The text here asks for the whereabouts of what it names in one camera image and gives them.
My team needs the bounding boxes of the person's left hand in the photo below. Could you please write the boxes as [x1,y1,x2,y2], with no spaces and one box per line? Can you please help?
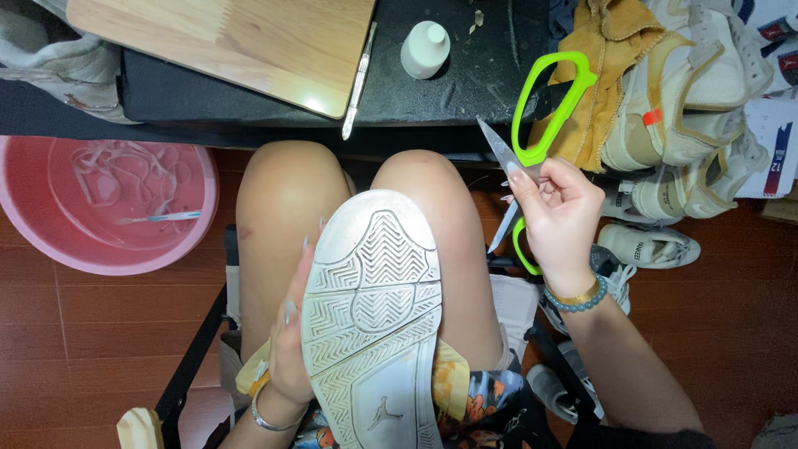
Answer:
[265,215,328,407]

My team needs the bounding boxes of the person's right hand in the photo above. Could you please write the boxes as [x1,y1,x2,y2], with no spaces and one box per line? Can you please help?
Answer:
[500,158,607,294]

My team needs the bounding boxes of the white sneaker with grey sole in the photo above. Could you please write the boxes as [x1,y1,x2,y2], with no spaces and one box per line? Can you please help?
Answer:
[301,189,445,449]

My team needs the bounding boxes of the green-handled scissors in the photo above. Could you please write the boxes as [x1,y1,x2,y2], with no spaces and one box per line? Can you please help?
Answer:
[477,51,598,276]

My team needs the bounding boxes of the person's left leg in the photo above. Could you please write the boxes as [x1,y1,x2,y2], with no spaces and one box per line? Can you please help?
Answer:
[235,140,354,364]

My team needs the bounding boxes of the person's leg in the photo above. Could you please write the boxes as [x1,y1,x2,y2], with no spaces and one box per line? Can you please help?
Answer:
[370,149,507,370]
[235,140,354,364]

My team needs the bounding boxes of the silver bangle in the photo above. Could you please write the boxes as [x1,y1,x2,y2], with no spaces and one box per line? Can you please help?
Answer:
[251,385,310,433]

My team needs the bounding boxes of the white and blue toothbrush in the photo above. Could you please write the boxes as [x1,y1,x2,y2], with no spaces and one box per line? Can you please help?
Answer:
[115,211,203,226]

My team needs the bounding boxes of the person's right leg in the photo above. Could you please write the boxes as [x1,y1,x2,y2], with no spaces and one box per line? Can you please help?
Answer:
[370,149,507,370]

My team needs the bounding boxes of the white shoelaces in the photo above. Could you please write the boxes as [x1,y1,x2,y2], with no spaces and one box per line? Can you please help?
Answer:
[70,140,195,234]

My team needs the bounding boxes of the silver metal scalpel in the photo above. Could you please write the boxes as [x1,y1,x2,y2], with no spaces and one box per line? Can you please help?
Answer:
[341,22,379,141]

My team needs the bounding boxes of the white cloth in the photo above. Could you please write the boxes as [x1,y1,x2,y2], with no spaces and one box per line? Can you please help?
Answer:
[489,274,541,364]

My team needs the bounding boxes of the colourful patterned shorts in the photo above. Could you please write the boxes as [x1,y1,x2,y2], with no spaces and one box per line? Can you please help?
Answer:
[292,368,565,449]

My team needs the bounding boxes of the wooden cutting board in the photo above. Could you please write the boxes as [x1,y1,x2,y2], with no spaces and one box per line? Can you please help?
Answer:
[66,0,377,120]

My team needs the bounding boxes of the pink plastic basin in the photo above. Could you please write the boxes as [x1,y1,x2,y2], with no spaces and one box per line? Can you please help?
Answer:
[0,136,219,276]

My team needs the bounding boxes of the white plastic bottle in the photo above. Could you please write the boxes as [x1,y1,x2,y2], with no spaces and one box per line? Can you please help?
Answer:
[400,20,451,81]

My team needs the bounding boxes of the white and black sneaker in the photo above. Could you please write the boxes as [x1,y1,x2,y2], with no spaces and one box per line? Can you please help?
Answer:
[526,340,606,426]

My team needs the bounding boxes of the grey worn sneaker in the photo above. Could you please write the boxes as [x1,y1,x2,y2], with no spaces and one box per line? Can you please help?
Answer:
[0,0,141,125]

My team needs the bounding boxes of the white sneaker with lettering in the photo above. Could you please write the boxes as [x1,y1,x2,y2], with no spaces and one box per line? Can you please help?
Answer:
[596,222,702,270]

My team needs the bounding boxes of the white and cream low sneaker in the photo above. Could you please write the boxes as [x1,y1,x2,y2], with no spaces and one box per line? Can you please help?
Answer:
[600,128,772,227]

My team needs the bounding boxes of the yellow suede cloth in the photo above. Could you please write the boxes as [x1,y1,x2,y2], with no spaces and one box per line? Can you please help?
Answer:
[529,0,668,173]

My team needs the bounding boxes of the white and tan high-top sneaker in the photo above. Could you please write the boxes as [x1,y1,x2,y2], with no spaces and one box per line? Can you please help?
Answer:
[600,0,775,177]

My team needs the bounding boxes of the black folding stool frame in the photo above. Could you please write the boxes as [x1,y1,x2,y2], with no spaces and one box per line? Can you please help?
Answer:
[154,223,241,449]

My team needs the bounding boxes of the gold bracelet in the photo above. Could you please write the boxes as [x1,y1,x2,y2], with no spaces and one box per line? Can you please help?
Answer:
[544,279,601,307]

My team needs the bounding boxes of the blue-green bead bracelet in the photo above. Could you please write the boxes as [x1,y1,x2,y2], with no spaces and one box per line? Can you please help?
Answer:
[544,274,609,313]

